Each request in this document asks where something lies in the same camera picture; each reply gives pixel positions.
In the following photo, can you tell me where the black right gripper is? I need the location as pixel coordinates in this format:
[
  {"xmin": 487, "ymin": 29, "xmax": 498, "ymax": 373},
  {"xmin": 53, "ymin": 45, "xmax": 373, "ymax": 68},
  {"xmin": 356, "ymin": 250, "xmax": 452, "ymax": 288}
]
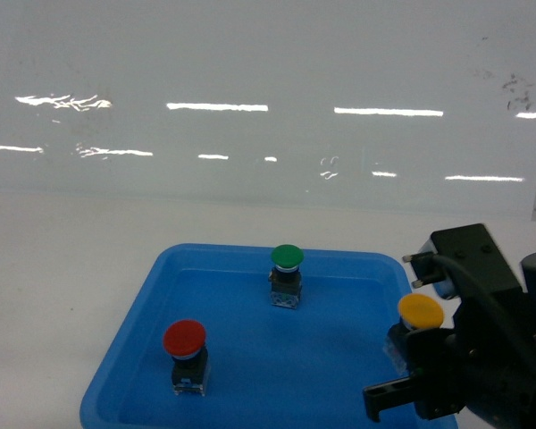
[{"xmin": 362, "ymin": 298, "xmax": 536, "ymax": 422}]

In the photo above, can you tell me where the yellow mushroom push button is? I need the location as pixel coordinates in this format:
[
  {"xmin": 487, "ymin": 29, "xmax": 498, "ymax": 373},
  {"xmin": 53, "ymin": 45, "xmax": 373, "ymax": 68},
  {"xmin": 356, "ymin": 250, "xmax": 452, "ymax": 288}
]
[{"xmin": 384, "ymin": 293, "xmax": 445, "ymax": 375}]

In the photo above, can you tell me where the red mushroom push button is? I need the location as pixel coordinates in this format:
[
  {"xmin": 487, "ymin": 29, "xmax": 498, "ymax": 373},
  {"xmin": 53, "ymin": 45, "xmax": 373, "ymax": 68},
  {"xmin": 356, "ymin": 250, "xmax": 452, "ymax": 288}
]
[{"xmin": 163, "ymin": 319, "xmax": 210, "ymax": 396}]

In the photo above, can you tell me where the green mushroom push button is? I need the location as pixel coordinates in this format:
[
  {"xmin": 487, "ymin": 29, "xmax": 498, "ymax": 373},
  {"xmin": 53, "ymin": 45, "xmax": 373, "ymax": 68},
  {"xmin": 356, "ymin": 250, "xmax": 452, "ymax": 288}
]
[{"xmin": 268, "ymin": 244, "xmax": 305, "ymax": 309}]

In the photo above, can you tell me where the blue plastic tray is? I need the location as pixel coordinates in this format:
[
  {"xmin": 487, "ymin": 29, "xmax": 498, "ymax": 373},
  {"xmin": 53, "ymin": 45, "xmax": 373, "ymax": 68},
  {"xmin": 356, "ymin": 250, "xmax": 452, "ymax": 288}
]
[{"xmin": 80, "ymin": 244, "xmax": 410, "ymax": 428}]

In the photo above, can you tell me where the white glossy whiteboard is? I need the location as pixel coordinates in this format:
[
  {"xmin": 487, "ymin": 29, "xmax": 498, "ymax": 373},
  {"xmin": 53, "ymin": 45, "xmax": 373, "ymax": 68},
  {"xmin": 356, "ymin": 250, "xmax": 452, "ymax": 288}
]
[{"xmin": 0, "ymin": 1, "xmax": 536, "ymax": 220}]

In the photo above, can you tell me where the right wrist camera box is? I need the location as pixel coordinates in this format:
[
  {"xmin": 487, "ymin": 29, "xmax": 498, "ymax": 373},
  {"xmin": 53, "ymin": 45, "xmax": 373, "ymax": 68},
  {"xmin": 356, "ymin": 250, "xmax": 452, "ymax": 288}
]
[{"xmin": 403, "ymin": 223, "xmax": 522, "ymax": 300}]

